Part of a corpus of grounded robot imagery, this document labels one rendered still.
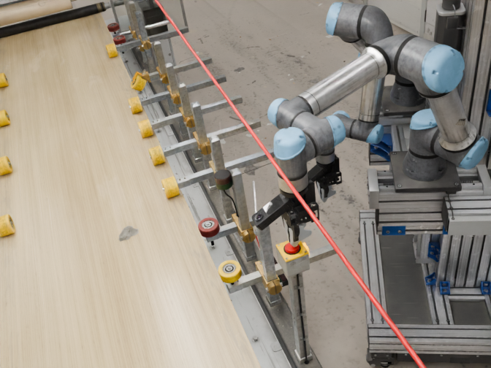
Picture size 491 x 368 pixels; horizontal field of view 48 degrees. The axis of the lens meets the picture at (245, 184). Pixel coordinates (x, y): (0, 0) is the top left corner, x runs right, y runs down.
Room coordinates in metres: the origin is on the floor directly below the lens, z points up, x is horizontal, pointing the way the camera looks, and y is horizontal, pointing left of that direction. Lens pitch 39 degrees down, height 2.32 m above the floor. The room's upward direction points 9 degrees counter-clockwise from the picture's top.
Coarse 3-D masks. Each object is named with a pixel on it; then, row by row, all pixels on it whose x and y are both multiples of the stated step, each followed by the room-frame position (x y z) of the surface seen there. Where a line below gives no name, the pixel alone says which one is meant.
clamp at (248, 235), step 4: (232, 216) 1.62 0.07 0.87; (236, 216) 1.62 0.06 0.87; (232, 220) 1.63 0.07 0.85; (236, 220) 1.60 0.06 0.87; (236, 224) 1.58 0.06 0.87; (240, 228) 1.55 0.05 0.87; (252, 228) 1.54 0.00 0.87; (240, 232) 1.53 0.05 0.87; (244, 232) 1.52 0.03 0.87; (248, 232) 1.51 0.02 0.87; (252, 232) 1.52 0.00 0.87; (240, 236) 1.54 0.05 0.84; (244, 236) 1.51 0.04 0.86; (248, 236) 1.51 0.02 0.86; (252, 236) 1.51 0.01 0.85; (244, 240) 1.50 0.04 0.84; (248, 240) 1.51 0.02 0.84; (252, 240) 1.51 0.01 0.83
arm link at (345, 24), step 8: (336, 8) 1.85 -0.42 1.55; (344, 8) 1.84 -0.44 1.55; (352, 8) 1.82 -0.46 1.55; (360, 8) 1.81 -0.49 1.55; (328, 16) 1.85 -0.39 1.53; (336, 16) 1.83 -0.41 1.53; (344, 16) 1.81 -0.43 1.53; (352, 16) 1.79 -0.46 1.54; (360, 16) 1.78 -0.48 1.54; (328, 24) 1.84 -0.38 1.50; (336, 24) 1.82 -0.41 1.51; (344, 24) 1.80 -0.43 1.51; (352, 24) 1.78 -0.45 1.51; (360, 24) 1.76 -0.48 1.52; (328, 32) 1.85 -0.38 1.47; (336, 32) 1.83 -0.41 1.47; (344, 32) 1.80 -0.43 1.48; (352, 32) 1.78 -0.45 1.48; (344, 40) 1.86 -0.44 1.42; (352, 40) 1.84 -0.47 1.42; (360, 40) 1.88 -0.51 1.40; (360, 48) 1.93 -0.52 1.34
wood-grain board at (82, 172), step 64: (0, 64) 3.40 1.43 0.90; (64, 64) 3.23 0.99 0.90; (0, 128) 2.57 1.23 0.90; (64, 128) 2.46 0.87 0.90; (128, 128) 2.36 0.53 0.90; (0, 192) 2.00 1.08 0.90; (64, 192) 1.92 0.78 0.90; (128, 192) 1.85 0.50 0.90; (0, 256) 1.58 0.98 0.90; (64, 256) 1.52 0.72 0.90; (128, 256) 1.46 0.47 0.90; (192, 256) 1.41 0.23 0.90; (0, 320) 1.26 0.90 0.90; (64, 320) 1.21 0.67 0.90; (128, 320) 1.17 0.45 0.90; (192, 320) 1.13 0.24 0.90
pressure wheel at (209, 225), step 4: (204, 220) 1.59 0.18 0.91; (208, 220) 1.58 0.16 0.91; (212, 220) 1.58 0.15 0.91; (216, 220) 1.57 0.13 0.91; (200, 224) 1.56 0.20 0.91; (204, 224) 1.56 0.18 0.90; (208, 224) 1.55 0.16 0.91; (212, 224) 1.56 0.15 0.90; (216, 224) 1.55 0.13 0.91; (200, 228) 1.54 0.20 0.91; (204, 228) 1.54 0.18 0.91; (208, 228) 1.54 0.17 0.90; (212, 228) 1.53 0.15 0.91; (216, 228) 1.53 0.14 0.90; (200, 232) 1.54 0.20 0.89; (204, 232) 1.52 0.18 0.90; (208, 232) 1.52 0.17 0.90; (212, 232) 1.52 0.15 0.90; (216, 232) 1.53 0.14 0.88; (204, 236) 1.53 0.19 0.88; (208, 236) 1.52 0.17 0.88; (212, 236) 1.52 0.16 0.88; (212, 244) 1.55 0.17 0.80
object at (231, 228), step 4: (280, 216) 1.62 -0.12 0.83; (252, 220) 1.59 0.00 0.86; (228, 224) 1.59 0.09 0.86; (232, 224) 1.58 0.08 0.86; (252, 224) 1.59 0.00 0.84; (220, 228) 1.58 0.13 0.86; (224, 228) 1.57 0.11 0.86; (228, 228) 1.57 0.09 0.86; (232, 228) 1.57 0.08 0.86; (236, 228) 1.57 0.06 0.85; (220, 232) 1.55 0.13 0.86; (224, 232) 1.56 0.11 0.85; (228, 232) 1.56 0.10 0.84; (232, 232) 1.57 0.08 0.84; (216, 236) 1.55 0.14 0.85; (220, 236) 1.55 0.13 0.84; (224, 236) 1.56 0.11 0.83; (208, 240) 1.54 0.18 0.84; (212, 240) 1.54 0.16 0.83
